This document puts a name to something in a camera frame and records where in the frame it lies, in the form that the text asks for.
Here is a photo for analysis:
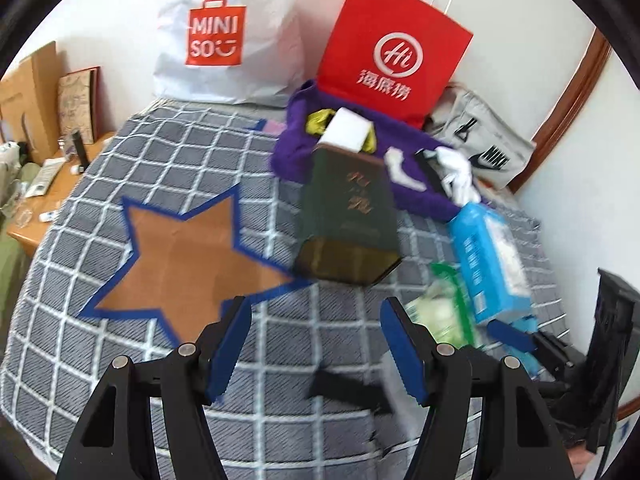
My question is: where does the black bottle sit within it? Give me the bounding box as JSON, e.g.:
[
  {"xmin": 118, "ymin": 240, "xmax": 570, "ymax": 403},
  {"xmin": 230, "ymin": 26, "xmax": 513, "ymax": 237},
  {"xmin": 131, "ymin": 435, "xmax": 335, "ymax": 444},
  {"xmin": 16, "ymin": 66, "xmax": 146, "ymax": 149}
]
[{"xmin": 71, "ymin": 129, "xmax": 92, "ymax": 171}]

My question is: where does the dark tea tin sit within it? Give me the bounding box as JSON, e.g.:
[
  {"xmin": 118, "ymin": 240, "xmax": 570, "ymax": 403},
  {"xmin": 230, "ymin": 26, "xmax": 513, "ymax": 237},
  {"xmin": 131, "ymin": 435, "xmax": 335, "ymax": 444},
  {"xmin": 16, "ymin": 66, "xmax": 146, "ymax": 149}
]
[{"xmin": 292, "ymin": 142, "xmax": 403, "ymax": 288}]

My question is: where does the blue tissue pack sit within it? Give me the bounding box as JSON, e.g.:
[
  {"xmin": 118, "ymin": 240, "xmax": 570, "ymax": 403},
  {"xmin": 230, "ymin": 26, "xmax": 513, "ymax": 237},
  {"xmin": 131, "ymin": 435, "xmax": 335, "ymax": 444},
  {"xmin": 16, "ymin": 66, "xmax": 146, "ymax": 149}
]
[{"xmin": 447, "ymin": 202, "xmax": 533, "ymax": 325}]

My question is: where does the wooden nightstand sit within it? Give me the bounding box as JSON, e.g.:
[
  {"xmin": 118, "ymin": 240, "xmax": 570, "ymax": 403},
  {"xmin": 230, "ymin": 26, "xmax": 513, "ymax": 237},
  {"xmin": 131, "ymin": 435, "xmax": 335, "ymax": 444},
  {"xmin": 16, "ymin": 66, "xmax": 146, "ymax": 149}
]
[{"xmin": 5, "ymin": 130, "xmax": 118, "ymax": 256}]

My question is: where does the wooden headboard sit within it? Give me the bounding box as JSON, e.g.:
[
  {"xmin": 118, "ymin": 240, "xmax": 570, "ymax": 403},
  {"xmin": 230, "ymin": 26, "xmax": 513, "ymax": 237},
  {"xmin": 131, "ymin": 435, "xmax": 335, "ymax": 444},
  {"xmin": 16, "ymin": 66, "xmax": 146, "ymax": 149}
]
[{"xmin": 0, "ymin": 40, "xmax": 63, "ymax": 166}]

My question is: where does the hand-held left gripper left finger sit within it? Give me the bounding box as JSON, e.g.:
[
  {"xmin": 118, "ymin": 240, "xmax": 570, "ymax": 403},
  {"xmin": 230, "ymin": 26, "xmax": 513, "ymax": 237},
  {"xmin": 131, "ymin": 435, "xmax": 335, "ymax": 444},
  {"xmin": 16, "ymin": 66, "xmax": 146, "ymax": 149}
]
[{"xmin": 57, "ymin": 296, "xmax": 253, "ymax": 480}]

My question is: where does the green bedsheet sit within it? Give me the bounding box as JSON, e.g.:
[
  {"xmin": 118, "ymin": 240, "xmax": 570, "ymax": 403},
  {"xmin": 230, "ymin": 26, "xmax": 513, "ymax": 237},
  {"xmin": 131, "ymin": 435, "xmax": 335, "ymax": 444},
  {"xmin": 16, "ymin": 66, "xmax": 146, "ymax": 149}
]
[{"xmin": 0, "ymin": 175, "xmax": 31, "ymax": 311}]

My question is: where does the white plastic shopping bag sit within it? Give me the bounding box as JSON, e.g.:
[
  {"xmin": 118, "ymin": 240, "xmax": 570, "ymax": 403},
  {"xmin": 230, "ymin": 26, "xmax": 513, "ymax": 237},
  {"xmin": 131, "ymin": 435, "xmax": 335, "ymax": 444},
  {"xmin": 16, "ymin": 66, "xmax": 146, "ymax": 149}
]
[{"xmin": 152, "ymin": 0, "xmax": 321, "ymax": 108}]

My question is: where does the white box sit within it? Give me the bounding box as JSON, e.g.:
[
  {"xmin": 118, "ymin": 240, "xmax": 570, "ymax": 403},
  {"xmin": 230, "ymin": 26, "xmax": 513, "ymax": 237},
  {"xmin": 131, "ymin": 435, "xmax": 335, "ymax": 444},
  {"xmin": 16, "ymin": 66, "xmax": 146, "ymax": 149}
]
[{"xmin": 320, "ymin": 107, "xmax": 375, "ymax": 153}]

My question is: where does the grey waist bag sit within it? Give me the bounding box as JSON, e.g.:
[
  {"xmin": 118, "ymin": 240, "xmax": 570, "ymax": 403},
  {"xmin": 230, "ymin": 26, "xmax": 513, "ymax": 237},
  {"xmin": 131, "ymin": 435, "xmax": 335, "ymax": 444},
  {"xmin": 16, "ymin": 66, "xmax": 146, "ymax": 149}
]
[{"xmin": 425, "ymin": 85, "xmax": 538, "ymax": 191}]

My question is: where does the wooden skirting board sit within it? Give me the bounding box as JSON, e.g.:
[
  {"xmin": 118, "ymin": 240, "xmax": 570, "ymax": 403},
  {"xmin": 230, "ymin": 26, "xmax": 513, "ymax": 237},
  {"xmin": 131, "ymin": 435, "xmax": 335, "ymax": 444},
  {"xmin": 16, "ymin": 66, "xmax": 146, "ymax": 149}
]
[{"xmin": 617, "ymin": 395, "xmax": 640, "ymax": 423}]

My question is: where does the patterned book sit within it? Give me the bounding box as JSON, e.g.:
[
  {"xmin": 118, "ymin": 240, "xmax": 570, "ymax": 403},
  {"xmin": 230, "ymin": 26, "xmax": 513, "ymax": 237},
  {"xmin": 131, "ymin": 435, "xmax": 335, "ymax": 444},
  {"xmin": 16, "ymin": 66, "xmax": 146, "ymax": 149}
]
[{"xmin": 56, "ymin": 66, "xmax": 103, "ymax": 146}]

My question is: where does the person's right forearm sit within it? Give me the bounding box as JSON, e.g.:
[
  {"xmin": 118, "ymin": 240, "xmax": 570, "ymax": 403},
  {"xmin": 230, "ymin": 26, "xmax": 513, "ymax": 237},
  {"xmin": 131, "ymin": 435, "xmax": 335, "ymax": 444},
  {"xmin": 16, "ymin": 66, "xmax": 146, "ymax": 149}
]
[{"xmin": 567, "ymin": 450, "xmax": 608, "ymax": 480}]

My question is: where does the black spotted white cloth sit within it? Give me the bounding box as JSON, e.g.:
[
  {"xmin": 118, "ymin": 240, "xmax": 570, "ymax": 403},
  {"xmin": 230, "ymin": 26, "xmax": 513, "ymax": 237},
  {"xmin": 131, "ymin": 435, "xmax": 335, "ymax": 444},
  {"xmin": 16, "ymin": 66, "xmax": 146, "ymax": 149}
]
[{"xmin": 0, "ymin": 142, "xmax": 26, "ymax": 181}]

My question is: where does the purple cloth basket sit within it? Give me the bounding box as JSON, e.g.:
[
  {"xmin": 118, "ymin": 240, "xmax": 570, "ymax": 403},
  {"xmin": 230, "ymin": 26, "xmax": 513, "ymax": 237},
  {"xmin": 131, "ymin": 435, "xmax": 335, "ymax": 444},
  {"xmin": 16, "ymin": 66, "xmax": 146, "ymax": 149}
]
[{"xmin": 270, "ymin": 79, "xmax": 493, "ymax": 223}]

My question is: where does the grey checked star blanket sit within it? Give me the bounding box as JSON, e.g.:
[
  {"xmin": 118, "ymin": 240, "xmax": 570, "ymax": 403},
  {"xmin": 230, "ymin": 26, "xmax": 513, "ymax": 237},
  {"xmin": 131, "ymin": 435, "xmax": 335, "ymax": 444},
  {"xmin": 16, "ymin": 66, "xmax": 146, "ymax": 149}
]
[{"xmin": 0, "ymin": 99, "xmax": 621, "ymax": 480}]

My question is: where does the wooden door frame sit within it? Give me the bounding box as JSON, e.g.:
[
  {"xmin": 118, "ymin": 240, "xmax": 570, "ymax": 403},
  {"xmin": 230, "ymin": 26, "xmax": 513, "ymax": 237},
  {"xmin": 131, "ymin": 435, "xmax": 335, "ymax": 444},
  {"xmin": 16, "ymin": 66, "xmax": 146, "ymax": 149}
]
[{"xmin": 510, "ymin": 27, "xmax": 613, "ymax": 196}]

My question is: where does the white glove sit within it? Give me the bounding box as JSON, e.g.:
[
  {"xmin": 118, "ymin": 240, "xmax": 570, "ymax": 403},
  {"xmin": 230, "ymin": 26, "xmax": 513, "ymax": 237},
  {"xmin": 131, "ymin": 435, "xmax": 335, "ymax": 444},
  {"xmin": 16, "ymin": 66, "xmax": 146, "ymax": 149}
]
[
  {"xmin": 384, "ymin": 147, "xmax": 428, "ymax": 192},
  {"xmin": 435, "ymin": 147, "xmax": 483, "ymax": 206}
]

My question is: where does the green tissue packet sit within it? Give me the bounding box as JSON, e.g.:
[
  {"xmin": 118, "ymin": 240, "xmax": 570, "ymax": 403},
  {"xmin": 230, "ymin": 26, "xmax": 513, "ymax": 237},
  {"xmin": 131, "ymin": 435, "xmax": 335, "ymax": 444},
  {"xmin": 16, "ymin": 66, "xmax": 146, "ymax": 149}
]
[
  {"xmin": 407, "ymin": 290, "xmax": 476, "ymax": 348},
  {"xmin": 430, "ymin": 262, "xmax": 468, "ymax": 301}
]

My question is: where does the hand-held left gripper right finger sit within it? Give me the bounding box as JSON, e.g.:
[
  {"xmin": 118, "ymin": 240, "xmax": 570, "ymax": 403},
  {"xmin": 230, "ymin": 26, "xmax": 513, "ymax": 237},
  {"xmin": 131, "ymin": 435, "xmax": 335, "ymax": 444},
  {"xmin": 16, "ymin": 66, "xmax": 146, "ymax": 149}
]
[{"xmin": 380, "ymin": 297, "xmax": 576, "ymax": 480}]

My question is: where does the red paper bag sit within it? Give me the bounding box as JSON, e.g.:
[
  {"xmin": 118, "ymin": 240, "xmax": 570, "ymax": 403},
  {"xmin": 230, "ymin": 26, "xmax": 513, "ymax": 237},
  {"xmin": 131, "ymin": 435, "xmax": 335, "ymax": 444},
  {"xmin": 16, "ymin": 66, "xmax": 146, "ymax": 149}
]
[{"xmin": 316, "ymin": 0, "xmax": 474, "ymax": 131}]

